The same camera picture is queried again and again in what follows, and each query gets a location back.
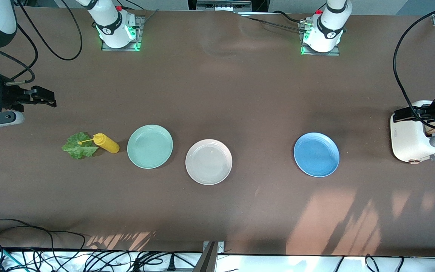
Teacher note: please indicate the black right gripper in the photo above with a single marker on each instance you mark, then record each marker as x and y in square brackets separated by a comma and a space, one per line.
[8, 98]

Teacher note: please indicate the green lettuce leaf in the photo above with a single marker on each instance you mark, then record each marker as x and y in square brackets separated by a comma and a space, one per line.
[76, 150]

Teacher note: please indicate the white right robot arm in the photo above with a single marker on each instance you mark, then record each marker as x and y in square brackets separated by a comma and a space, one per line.
[111, 30]

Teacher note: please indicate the blue plate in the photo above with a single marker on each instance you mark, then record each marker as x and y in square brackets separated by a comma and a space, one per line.
[315, 155]

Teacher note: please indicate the mint green plate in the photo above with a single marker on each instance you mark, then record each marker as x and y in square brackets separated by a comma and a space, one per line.
[149, 147]

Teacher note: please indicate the beige plate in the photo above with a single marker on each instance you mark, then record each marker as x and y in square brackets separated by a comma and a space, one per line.
[209, 162]

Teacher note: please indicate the white toaster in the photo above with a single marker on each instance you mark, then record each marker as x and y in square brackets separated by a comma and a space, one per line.
[410, 145]

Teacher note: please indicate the yellow mustard squeeze bottle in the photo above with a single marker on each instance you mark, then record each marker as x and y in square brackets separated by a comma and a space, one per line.
[108, 144]

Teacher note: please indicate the black power plug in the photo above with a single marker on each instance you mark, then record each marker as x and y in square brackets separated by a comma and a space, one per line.
[171, 262]

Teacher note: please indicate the black metal equipment frame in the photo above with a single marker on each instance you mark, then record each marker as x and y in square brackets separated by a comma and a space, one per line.
[221, 5]

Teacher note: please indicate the metal table bracket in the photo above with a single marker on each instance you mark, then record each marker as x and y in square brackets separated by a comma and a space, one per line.
[210, 260]

